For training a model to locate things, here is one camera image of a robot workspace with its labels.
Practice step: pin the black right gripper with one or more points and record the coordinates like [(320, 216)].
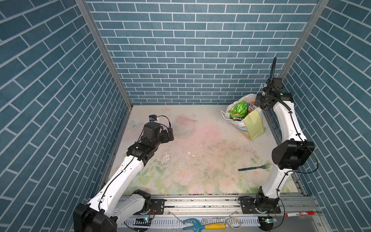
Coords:
[(259, 95)]

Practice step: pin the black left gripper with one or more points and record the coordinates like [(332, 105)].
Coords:
[(166, 138)]

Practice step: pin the floral paper gift bag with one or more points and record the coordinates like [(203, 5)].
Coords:
[(252, 125)]

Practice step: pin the green chips bag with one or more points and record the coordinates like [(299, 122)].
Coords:
[(240, 110)]

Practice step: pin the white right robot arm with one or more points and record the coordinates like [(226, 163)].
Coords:
[(294, 150)]

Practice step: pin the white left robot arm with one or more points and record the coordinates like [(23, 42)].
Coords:
[(104, 213)]

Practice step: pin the rubber band loop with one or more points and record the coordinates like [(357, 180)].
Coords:
[(233, 223)]

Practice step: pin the red white marker pen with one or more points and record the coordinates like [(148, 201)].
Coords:
[(296, 214)]

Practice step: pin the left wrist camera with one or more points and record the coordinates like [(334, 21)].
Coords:
[(152, 118)]

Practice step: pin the aluminium corner post right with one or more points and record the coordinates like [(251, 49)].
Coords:
[(309, 26)]

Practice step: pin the aluminium corner post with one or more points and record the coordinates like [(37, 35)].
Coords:
[(87, 16), (309, 26)]

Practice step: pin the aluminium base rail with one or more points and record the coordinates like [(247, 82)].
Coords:
[(170, 211)]

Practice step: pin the teal handled fork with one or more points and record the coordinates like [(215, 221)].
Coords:
[(265, 166)]

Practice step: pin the teal yellow handled tool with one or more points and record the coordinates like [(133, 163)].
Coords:
[(197, 227)]

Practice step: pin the aluminium corner post left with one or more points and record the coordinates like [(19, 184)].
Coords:
[(87, 16)]

